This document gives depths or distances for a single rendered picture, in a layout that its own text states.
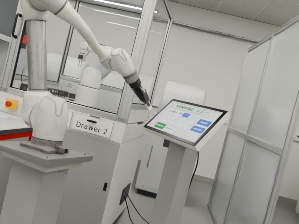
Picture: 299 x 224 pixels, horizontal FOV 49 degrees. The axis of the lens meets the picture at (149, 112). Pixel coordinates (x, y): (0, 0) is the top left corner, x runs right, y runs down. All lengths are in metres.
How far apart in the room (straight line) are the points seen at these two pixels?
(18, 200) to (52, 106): 0.48
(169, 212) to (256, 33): 4.18
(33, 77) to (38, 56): 0.11
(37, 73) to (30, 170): 0.52
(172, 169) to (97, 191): 0.61
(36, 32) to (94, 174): 1.10
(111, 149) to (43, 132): 0.81
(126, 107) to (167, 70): 3.28
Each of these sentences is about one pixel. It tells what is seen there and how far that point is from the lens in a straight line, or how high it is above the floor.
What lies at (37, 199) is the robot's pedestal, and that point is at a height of 0.57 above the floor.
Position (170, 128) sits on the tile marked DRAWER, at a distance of 2.10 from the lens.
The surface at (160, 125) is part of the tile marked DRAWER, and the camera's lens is 2.18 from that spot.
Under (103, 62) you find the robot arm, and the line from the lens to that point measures 2.04.
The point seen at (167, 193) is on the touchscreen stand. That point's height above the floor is 0.60.
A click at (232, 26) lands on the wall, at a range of 5.78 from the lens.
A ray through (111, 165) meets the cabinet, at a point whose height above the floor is 0.63.
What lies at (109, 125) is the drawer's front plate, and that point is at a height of 0.91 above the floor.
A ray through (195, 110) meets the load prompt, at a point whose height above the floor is 1.15.
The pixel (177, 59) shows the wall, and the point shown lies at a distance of 5.59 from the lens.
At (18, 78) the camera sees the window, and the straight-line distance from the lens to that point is 2.69.
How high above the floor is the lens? 1.17
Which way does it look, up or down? 2 degrees down
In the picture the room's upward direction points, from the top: 14 degrees clockwise
